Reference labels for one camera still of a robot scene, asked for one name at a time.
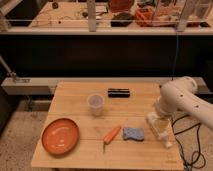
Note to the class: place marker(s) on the blue sponge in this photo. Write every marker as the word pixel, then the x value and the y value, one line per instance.
pixel 136 134

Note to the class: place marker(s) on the black rectangular box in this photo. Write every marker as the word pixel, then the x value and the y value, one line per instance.
pixel 118 93

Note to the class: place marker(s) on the white plastic bottle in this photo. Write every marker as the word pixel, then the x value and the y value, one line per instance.
pixel 159 128

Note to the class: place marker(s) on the black cap on bench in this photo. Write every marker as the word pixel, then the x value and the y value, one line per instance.
pixel 122 20

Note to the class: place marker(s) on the orange toy carrot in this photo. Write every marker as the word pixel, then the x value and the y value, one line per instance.
pixel 111 135

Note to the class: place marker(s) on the grey metal rail beam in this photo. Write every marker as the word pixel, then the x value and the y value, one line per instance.
pixel 65 86

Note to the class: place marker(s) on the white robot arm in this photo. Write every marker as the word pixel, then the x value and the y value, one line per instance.
pixel 180 94

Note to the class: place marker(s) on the clear plastic cup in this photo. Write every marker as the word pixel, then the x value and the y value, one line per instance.
pixel 95 103

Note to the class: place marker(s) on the wooden table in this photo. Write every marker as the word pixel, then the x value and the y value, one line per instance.
pixel 91 153

